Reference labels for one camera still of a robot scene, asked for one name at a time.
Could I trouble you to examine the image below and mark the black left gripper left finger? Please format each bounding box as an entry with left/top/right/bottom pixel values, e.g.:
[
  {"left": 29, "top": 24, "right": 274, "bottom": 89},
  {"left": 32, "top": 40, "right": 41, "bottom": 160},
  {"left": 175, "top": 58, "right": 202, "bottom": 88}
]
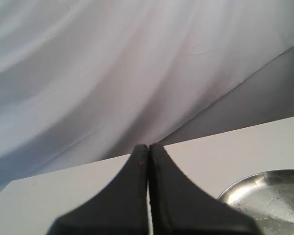
[{"left": 48, "top": 145, "right": 148, "bottom": 235}]

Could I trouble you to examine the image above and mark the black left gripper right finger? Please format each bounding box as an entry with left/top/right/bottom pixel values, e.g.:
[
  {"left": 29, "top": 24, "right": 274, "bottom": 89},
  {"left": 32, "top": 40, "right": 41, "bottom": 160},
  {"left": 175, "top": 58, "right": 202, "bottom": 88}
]
[{"left": 148, "top": 144, "right": 258, "bottom": 235}]

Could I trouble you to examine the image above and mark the round steel plate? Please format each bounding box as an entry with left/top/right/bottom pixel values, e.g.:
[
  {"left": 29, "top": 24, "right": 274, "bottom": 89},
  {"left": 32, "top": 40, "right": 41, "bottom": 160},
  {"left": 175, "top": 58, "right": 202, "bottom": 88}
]
[{"left": 218, "top": 169, "right": 294, "bottom": 235}]

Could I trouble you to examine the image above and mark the white backdrop cloth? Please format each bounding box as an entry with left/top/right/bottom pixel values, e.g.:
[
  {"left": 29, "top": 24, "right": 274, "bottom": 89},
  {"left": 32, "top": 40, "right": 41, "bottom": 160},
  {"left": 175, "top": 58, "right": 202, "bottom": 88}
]
[{"left": 0, "top": 0, "right": 294, "bottom": 186}]

